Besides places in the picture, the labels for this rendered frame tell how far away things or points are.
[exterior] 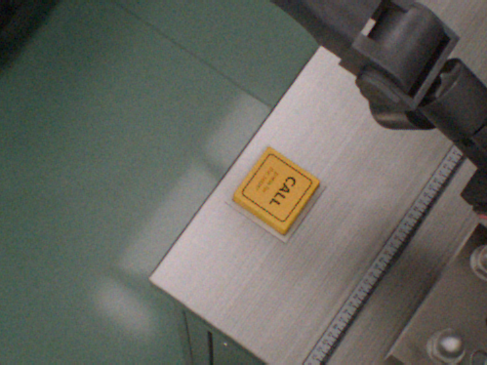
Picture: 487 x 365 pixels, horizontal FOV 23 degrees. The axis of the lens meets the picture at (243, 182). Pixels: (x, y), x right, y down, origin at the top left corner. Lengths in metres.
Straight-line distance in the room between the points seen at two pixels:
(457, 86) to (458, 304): 0.24
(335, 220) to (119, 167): 1.01
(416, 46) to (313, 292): 0.37
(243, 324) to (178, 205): 0.98
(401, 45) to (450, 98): 0.07
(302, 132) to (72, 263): 0.97
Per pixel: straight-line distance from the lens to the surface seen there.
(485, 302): 1.19
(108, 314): 2.21
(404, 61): 1.03
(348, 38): 1.03
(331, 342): 1.29
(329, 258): 1.31
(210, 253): 1.30
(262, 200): 1.29
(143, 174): 2.27
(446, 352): 1.14
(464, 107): 1.07
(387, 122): 1.15
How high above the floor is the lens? 2.17
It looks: 74 degrees down
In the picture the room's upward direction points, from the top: 4 degrees clockwise
